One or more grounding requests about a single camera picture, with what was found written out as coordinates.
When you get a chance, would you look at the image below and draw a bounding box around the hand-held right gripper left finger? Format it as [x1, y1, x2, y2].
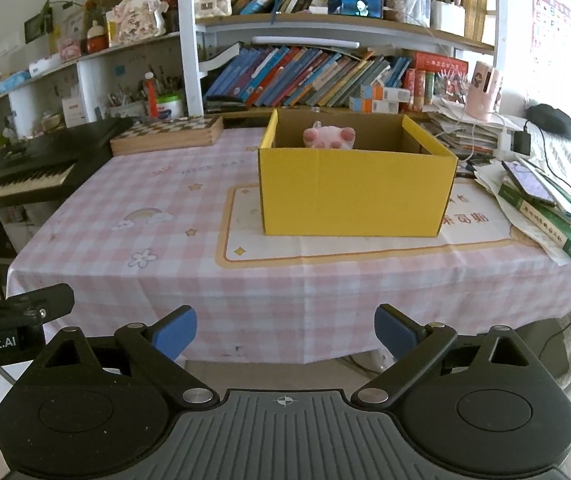
[30, 305, 220, 407]

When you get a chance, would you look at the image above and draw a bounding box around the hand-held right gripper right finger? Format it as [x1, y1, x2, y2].
[353, 304, 546, 407]

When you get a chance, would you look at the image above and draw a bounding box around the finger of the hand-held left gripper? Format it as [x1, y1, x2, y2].
[0, 283, 75, 333]

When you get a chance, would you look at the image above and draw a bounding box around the yellow cardboard box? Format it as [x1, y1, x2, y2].
[258, 108, 459, 237]

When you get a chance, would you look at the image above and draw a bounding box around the pink pig plush toy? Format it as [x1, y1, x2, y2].
[303, 121, 357, 151]

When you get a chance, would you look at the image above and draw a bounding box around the desktop with pink checked tablecloth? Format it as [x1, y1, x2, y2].
[5, 127, 571, 366]

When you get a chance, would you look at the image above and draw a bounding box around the black electronic keyboard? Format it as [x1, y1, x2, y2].
[0, 117, 134, 211]

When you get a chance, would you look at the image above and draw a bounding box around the thick green book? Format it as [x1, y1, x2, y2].
[497, 182, 571, 261]

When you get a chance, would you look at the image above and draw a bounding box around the pile of loose papers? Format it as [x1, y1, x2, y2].
[473, 160, 571, 267]

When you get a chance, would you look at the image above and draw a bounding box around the wooden chessboard box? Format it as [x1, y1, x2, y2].
[110, 115, 224, 157]

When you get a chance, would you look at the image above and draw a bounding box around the white carton with red label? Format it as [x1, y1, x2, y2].
[62, 96, 88, 128]

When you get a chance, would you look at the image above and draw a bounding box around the smartphone with lit screen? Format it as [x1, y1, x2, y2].
[503, 160, 557, 206]

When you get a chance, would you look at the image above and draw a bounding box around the blue tissue pack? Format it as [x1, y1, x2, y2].
[0, 71, 32, 96]

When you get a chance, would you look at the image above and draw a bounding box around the stack of magazines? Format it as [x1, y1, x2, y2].
[423, 97, 506, 161]

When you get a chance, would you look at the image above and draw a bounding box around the white pen holder with pens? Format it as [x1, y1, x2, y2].
[108, 67, 148, 121]

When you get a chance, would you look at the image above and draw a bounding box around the white power strip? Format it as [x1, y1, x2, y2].
[495, 127, 531, 158]

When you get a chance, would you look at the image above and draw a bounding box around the white jar with green lid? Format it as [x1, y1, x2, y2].
[156, 94, 186, 120]

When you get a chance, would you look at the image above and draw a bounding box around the orange white carton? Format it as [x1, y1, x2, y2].
[360, 85, 411, 102]
[350, 97, 399, 115]

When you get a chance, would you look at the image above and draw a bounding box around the black stapler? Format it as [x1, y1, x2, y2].
[204, 100, 248, 113]

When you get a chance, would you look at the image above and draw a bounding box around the bundle of coloured pens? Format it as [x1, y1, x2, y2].
[435, 72, 469, 103]

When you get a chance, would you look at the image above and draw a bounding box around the pink pen holder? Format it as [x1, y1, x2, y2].
[465, 61, 504, 122]

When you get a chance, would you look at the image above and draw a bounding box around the pink box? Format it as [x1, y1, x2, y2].
[58, 35, 84, 63]

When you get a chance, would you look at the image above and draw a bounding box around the black hat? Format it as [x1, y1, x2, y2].
[525, 104, 571, 143]

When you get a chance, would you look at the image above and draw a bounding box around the row of red books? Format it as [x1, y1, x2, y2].
[404, 51, 469, 111]

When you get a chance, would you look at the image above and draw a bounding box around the red white figurine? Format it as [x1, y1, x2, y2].
[85, 20, 108, 53]

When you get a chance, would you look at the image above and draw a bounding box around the row of colourful books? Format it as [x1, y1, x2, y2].
[204, 46, 413, 109]

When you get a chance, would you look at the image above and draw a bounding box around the white bookshelf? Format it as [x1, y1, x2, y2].
[0, 0, 510, 128]

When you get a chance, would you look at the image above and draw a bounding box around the pink floral pig ornament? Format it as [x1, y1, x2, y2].
[110, 0, 166, 45]

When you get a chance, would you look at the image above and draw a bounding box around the white light bar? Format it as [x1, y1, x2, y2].
[252, 36, 363, 51]

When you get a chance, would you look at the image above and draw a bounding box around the white square pen holder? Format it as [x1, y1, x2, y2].
[430, 0, 466, 37]

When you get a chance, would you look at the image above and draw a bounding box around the clear pen holder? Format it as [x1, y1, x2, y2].
[400, 0, 433, 27]

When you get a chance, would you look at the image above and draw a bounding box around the smartphone playing video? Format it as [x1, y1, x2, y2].
[328, 0, 385, 20]

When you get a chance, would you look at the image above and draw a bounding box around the stack of yellow booklets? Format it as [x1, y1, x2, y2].
[463, 0, 491, 41]

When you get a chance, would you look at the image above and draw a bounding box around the white cable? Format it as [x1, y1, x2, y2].
[458, 105, 481, 161]

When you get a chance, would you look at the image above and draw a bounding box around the small black photo frame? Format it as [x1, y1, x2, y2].
[24, 10, 55, 44]

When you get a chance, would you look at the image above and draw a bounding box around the pink alphabet wall poster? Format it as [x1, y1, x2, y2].
[530, 0, 571, 103]

